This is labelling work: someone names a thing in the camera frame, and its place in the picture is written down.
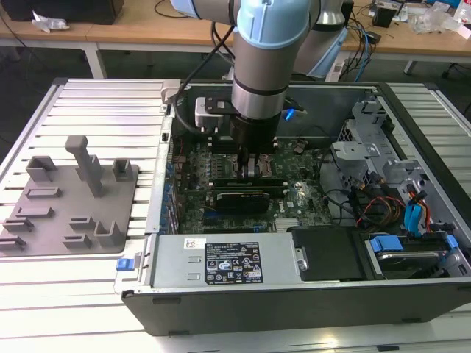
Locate black plastic cover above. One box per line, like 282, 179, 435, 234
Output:
286, 226, 369, 282

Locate CPU socket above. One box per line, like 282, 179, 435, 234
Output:
228, 152, 277, 181

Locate small black device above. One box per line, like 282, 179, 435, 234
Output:
371, 5, 399, 27

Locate black graphics card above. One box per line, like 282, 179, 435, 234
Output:
215, 190, 272, 216

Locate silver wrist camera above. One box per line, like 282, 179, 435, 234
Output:
194, 96, 226, 134

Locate clear plastic bag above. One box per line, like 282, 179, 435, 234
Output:
414, 2, 459, 35

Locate red white box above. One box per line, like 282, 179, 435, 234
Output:
453, 0, 471, 40

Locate black camera cable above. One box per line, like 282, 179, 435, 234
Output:
171, 21, 237, 138

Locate hard disk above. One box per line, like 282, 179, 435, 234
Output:
377, 249, 441, 273

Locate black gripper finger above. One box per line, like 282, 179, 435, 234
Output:
237, 145, 252, 185

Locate blue hanging cable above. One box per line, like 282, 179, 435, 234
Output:
358, 25, 373, 82

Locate grey plastic part rack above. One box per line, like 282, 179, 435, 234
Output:
0, 135, 141, 257

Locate black open PC case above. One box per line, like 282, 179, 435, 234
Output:
113, 79, 471, 338

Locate green motherboard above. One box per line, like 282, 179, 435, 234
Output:
171, 134, 334, 235

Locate silver power supply unit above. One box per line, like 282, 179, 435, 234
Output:
146, 233, 307, 290

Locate silver finned heat sink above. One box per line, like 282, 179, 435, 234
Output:
274, 218, 301, 233

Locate white crumpled paper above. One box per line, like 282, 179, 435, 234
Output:
31, 10, 71, 33

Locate silver metal drive cage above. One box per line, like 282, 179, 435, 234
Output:
329, 98, 397, 177

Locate white power strip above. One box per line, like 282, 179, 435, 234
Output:
325, 61, 346, 82

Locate blue flat data wire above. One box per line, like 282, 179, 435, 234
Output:
403, 185, 431, 236

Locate red yellow wire bundle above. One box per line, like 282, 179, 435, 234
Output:
358, 196, 408, 231

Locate silver CPU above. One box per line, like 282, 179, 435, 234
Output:
250, 154, 270, 176

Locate wooden desk white legs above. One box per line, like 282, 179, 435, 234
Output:
0, 0, 471, 80

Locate black equipment box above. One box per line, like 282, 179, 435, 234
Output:
0, 0, 124, 26

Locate blue disk carrier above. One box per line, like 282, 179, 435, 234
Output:
369, 235, 458, 273

